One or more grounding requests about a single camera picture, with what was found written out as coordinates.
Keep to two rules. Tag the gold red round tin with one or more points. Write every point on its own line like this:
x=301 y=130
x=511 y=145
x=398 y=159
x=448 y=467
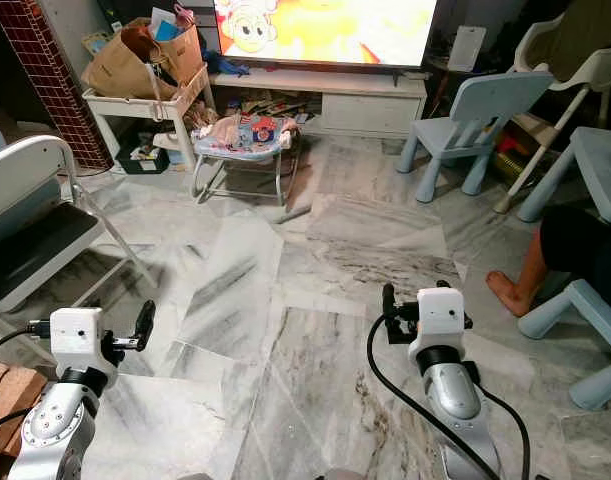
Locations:
x=510 y=155

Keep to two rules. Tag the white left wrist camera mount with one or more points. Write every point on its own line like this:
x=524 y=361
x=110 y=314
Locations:
x=77 y=338

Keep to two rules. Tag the small black box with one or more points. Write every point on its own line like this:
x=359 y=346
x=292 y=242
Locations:
x=142 y=160

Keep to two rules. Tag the white side table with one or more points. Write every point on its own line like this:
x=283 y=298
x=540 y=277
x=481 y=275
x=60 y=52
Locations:
x=125 y=105

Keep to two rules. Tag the red tiled pillar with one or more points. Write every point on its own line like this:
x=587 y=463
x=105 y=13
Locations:
x=50 y=70

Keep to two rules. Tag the baby bouncer seat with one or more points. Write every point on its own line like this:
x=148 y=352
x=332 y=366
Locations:
x=245 y=138

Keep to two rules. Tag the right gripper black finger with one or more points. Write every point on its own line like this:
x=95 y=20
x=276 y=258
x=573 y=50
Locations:
x=389 y=312
x=443 y=286

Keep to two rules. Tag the flat screen television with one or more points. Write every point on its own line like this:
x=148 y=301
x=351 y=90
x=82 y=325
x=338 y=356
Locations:
x=325 y=30

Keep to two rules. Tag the brown paper bag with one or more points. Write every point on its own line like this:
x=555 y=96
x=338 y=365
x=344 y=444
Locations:
x=130 y=68

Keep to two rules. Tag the white baby high chair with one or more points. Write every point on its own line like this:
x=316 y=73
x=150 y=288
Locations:
x=590 y=65

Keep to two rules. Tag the white flat device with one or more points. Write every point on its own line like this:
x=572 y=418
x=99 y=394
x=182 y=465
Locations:
x=467 y=48

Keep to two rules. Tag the white folding chair black seat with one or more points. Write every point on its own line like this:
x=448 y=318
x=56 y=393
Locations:
x=35 y=250

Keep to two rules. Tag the light blue child table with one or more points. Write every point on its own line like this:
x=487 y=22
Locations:
x=600 y=165

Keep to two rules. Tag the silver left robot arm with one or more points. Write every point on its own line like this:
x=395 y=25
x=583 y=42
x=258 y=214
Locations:
x=50 y=430

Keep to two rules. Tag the person in black shorts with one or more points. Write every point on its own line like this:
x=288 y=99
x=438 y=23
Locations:
x=580 y=245

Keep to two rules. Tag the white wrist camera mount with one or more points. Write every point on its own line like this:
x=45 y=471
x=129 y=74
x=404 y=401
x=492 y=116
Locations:
x=440 y=318
x=77 y=338

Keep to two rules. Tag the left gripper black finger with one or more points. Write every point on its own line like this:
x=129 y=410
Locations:
x=145 y=325

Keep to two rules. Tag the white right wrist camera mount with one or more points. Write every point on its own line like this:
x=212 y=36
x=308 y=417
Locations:
x=440 y=318

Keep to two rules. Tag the white television console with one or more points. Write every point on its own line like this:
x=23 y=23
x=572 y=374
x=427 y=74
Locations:
x=365 y=105

